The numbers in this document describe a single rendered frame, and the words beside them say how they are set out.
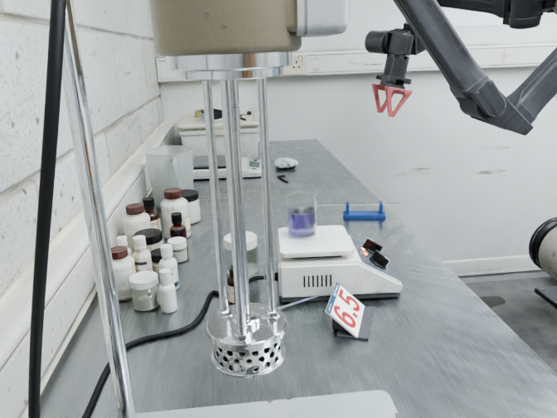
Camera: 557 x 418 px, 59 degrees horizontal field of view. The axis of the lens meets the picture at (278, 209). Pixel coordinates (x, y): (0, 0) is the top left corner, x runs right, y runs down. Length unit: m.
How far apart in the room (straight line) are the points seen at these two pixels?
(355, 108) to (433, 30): 1.33
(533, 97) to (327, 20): 0.78
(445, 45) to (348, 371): 0.61
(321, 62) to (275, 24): 1.86
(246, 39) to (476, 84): 0.74
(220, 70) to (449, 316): 0.58
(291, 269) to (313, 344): 0.13
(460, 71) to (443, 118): 1.43
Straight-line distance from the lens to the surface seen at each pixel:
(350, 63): 2.21
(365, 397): 0.61
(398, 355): 0.70
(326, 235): 0.84
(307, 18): 0.33
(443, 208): 2.54
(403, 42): 1.33
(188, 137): 1.84
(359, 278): 0.80
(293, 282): 0.79
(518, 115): 1.06
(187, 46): 0.32
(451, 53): 1.00
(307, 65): 2.18
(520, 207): 2.73
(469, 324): 0.79
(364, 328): 0.74
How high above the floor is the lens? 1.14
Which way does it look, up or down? 18 degrees down
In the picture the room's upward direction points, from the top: 2 degrees counter-clockwise
